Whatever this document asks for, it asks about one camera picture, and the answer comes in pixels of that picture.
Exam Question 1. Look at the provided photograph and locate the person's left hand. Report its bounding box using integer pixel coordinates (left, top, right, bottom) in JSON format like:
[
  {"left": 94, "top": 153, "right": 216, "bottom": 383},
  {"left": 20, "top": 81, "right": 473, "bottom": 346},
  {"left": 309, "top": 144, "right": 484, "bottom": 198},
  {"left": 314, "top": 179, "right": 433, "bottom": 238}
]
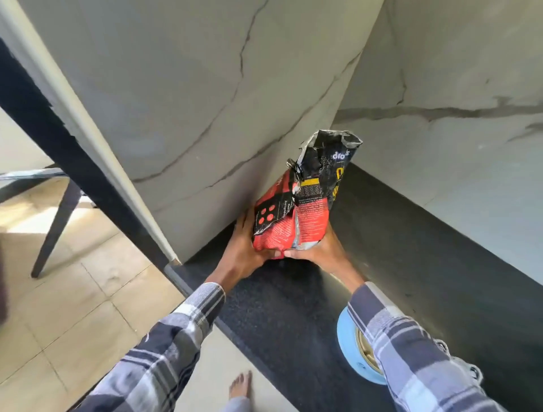
[{"left": 217, "top": 208, "right": 282, "bottom": 284}]

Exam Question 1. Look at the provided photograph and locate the person's right hand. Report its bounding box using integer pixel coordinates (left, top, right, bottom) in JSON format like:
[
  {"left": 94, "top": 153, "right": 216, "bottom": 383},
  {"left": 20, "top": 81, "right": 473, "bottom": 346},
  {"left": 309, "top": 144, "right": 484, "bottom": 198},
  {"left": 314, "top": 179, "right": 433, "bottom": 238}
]
[{"left": 283, "top": 223, "right": 356, "bottom": 279}]

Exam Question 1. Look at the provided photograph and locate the red and black paper bag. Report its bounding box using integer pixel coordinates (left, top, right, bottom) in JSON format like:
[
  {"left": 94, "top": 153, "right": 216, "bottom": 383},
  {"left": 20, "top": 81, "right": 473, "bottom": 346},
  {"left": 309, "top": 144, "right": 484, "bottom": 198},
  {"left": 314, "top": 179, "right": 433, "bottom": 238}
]
[{"left": 252, "top": 129, "right": 364, "bottom": 260}]

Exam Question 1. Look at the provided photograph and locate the person's right forearm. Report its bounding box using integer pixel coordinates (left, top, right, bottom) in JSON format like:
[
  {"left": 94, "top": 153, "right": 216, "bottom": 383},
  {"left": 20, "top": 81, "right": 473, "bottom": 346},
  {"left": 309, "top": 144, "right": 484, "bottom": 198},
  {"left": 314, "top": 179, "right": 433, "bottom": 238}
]
[{"left": 330, "top": 267, "right": 510, "bottom": 412}]

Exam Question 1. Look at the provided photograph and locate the person's left forearm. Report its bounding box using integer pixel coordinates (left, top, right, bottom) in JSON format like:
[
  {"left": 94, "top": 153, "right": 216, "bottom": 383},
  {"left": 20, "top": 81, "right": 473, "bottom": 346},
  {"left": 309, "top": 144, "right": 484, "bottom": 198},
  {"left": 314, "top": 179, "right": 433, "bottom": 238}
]
[{"left": 74, "top": 268, "right": 243, "bottom": 412}]

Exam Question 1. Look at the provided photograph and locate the blue tape roll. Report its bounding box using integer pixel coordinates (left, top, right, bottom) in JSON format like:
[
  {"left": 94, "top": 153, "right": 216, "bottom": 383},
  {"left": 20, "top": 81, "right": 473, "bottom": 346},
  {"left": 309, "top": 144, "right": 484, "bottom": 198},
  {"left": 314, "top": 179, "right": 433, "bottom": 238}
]
[{"left": 336, "top": 306, "right": 389, "bottom": 386}]

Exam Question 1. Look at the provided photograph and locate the person's foot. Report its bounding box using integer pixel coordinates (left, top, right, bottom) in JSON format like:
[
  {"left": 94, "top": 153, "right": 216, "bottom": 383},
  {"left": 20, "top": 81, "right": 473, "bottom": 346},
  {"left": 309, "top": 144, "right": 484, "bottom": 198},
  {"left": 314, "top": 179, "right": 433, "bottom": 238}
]
[{"left": 229, "top": 371, "right": 253, "bottom": 400}]

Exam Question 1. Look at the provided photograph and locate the black chair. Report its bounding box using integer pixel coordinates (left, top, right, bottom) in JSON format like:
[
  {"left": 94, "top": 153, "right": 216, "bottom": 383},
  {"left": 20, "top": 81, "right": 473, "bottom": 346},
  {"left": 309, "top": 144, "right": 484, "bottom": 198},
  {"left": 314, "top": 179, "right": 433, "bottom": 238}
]
[{"left": 0, "top": 166, "right": 99, "bottom": 279}]

